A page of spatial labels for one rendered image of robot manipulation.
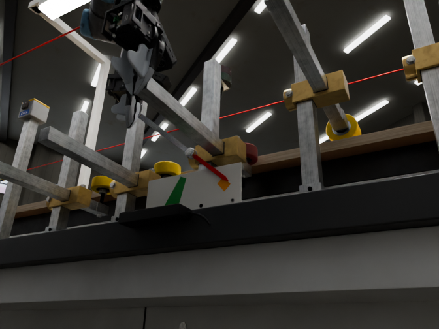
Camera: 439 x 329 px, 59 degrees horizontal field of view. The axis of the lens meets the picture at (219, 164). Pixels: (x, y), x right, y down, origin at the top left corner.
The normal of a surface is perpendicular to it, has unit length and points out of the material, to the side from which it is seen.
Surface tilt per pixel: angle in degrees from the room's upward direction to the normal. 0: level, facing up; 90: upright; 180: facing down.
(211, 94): 90
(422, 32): 90
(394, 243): 90
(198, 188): 90
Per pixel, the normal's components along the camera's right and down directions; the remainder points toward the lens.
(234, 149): -0.48, -0.38
